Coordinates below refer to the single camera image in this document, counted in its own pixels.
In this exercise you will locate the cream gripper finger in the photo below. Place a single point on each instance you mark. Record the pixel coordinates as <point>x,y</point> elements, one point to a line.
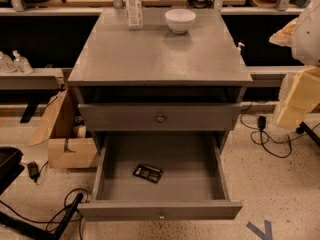
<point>299,95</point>

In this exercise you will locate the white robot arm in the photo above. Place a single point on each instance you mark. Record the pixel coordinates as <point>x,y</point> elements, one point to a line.
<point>302,35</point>

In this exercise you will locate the closed grey top drawer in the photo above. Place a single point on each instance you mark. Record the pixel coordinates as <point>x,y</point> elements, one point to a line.
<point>159,117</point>

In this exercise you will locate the open grey middle drawer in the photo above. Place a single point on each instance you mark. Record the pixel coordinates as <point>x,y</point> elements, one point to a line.
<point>192,186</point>

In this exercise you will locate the grey wooden drawer cabinet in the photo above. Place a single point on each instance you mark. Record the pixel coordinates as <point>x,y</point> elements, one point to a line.
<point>154,65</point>

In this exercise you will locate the black power adapter right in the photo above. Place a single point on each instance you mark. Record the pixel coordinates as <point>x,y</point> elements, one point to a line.
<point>261,123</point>

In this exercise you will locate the black power adapter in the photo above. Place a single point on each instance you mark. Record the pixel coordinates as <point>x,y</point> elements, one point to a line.
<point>261,123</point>
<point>33,170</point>

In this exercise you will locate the small white pump bottle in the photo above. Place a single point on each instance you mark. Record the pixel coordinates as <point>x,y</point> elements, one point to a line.
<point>240,48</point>

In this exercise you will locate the white ceramic bowl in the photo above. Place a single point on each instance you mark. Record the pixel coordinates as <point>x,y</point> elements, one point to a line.
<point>180,20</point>

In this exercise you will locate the clear plastic water bottle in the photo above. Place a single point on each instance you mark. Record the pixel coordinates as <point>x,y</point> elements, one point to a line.
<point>134,14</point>

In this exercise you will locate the brown cardboard box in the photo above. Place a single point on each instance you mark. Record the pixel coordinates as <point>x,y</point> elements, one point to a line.
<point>62,129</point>

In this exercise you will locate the black power adapter left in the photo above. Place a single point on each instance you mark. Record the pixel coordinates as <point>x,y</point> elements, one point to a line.
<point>33,170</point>

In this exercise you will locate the right clear sanitizer bottle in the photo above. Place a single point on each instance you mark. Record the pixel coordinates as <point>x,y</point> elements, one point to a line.
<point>21,63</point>

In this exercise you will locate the clear sanitizer bottle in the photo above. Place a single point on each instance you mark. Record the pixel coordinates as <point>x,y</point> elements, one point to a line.
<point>6,63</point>
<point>21,63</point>

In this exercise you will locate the left clear sanitizer bottle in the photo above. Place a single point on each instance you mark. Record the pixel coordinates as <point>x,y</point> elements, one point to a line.
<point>6,63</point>

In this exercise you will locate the black bin left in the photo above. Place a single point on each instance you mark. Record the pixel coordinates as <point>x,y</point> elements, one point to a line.
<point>10,166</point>

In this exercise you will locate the black stand base left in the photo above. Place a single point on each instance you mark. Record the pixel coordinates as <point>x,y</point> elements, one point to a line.
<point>42,230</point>

